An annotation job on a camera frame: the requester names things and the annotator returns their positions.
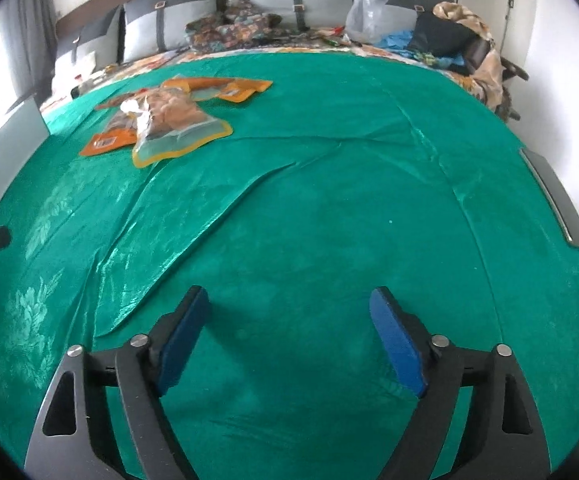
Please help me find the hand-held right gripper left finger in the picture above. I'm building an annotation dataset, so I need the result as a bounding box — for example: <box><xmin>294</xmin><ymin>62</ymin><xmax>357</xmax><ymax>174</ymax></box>
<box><xmin>24</xmin><ymin>285</ymin><xmax>210</xmax><ymax>480</ymax></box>

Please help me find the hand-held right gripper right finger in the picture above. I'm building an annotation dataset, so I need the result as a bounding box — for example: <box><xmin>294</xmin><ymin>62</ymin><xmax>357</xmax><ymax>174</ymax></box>
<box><xmin>369</xmin><ymin>286</ymin><xmax>553</xmax><ymax>480</ymax></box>

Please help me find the orange brown snack packet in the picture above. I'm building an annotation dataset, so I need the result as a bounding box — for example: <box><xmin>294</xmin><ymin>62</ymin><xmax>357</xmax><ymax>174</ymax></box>
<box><xmin>78</xmin><ymin>110</ymin><xmax>143</xmax><ymax>158</ymax></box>

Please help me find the clear brown snack packet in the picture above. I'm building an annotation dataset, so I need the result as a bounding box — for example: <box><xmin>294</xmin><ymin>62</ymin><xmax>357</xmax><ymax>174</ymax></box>
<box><xmin>132</xmin><ymin>87</ymin><xmax>234</xmax><ymax>168</ymax></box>

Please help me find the orange teal snack packet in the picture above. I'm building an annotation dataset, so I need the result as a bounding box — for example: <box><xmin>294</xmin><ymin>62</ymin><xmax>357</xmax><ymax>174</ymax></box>
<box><xmin>162</xmin><ymin>76</ymin><xmax>230</xmax><ymax>103</ymax></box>

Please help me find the green tablecloth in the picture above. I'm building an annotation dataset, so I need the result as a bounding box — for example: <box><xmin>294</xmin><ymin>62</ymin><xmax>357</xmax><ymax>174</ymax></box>
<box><xmin>0</xmin><ymin>49</ymin><xmax>579</xmax><ymax>480</ymax></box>

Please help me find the white plastic bag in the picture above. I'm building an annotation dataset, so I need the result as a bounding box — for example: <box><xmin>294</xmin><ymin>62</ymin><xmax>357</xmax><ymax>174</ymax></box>
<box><xmin>54</xmin><ymin>52</ymin><xmax>98</xmax><ymax>83</ymax></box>

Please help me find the grey plastic bar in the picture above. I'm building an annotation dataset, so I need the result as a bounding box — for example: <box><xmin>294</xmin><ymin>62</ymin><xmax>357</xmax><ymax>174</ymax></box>
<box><xmin>518</xmin><ymin>147</ymin><xmax>579</xmax><ymax>250</ymax></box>

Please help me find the grey curtain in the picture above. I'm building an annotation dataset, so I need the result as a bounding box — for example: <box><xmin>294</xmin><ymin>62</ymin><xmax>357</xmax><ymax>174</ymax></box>
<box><xmin>0</xmin><ymin>0</ymin><xmax>58</xmax><ymax>101</ymax></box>

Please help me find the floral bedsheet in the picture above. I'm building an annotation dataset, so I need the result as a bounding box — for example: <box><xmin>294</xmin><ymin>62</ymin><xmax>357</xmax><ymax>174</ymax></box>
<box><xmin>40</xmin><ymin>35</ymin><xmax>490</xmax><ymax>106</ymax></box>

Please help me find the blue plastic bag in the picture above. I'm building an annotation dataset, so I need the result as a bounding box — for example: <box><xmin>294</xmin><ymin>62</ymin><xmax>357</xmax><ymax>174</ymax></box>
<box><xmin>377</xmin><ymin>30</ymin><xmax>417</xmax><ymax>53</ymax></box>

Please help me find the beige patterned blanket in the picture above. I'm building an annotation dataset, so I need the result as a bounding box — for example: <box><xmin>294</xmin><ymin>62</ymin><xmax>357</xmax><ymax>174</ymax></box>
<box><xmin>432</xmin><ymin>2</ymin><xmax>507</xmax><ymax>111</ymax></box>

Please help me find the black bag on bed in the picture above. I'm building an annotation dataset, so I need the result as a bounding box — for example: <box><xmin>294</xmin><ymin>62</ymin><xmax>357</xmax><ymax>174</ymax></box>
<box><xmin>409</xmin><ymin>11</ymin><xmax>477</xmax><ymax>58</ymax></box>

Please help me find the folded floral blanket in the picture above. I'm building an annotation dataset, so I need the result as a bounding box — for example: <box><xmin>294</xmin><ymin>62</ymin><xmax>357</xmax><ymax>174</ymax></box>
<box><xmin>184</xmin><ymin>0</ymin><xmax>285</xmax><ymax>51</ymax></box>

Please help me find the clear plastic bag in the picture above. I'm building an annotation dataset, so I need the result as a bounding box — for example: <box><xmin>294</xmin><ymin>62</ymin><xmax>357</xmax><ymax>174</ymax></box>
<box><xmin>344</xmin><ymin>0</ymin><xmax>395</xmax><ymax>45</ymax></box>

